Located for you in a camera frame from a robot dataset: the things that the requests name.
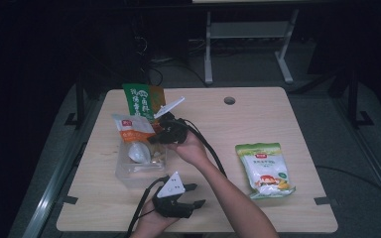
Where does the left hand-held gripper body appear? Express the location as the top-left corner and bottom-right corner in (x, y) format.
(151, 171), (196, 219)

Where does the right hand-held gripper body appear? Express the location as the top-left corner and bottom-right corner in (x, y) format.
(152, 96), (191, 146)

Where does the white and orange food packet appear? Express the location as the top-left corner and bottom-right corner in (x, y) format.
(111, 113), (157, 165)

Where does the clear plastic container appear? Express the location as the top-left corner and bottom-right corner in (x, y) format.
(114, 138), (169, 189)

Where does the green and red seasoning packet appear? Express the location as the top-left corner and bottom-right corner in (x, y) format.
(121, 82), (167, 124)

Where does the person's right hand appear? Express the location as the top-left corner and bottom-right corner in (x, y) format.
(165, 131), (210, 169)

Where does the person's left hand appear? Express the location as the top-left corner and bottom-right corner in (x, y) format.
(129, 197), (181, 238)

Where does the green and white food packet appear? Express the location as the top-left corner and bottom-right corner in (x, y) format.
(234, 142), (297, 200)

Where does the black metal stand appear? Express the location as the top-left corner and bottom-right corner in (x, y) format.
(345, 67), (375, 129)
(63, 73), (88, 131)

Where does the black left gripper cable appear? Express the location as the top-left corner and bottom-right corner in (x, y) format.
(125, 175), (171, 238)

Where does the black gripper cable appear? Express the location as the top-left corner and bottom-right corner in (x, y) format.
(125, 175), (171, 238)
(173, 118), (228, 178)

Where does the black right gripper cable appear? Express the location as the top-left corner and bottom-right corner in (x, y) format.
(173, 118), (228, 178)

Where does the white metal frame stand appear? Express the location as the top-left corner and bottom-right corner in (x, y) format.
(203, 8), (301, 85)

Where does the black floor cable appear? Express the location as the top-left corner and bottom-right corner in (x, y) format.
(314, 164), (381, 207)

